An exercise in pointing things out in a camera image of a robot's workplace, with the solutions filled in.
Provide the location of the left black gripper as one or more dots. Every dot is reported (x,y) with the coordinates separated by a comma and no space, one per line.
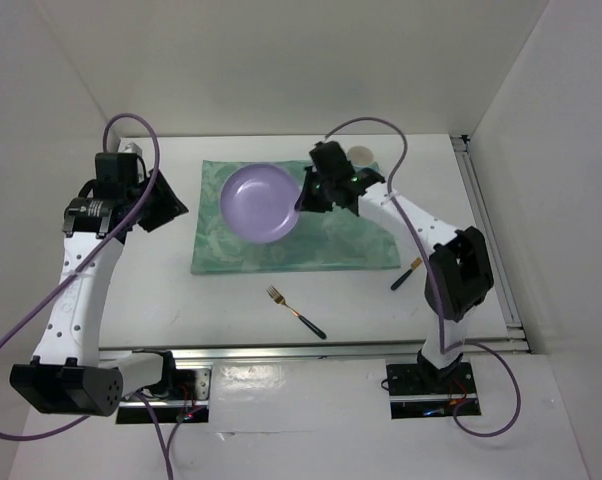
(169,205)

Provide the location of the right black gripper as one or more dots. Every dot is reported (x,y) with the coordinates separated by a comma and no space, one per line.
(305,202)

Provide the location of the green patterned cloth napkin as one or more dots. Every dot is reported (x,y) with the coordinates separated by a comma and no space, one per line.
(332,241)

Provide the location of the purple plate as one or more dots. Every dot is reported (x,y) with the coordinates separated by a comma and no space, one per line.
(257,203)

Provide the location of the blue mug white inside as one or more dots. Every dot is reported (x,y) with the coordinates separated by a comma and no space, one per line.
(362,158)

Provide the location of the gold fork black handle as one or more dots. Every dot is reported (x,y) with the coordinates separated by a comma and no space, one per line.
(279,299)

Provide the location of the gold knife black handle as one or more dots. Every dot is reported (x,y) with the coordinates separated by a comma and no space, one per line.
(399,282)

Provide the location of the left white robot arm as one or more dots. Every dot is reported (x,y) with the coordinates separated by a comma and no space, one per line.
(65,375)

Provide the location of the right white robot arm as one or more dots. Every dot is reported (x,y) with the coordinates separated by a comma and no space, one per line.
(459,274)

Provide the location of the aluminium front rail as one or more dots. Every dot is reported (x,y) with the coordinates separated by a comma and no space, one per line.
(310,351)

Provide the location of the aluminium rail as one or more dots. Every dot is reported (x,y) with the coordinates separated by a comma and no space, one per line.
(486,225)
(310,351)

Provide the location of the aluminium right side rail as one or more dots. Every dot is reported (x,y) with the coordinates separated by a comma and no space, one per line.
(486,225)

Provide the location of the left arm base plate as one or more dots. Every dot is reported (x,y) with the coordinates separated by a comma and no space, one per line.
(189,388)

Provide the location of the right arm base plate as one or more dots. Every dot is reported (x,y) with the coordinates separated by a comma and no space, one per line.
(409,380)

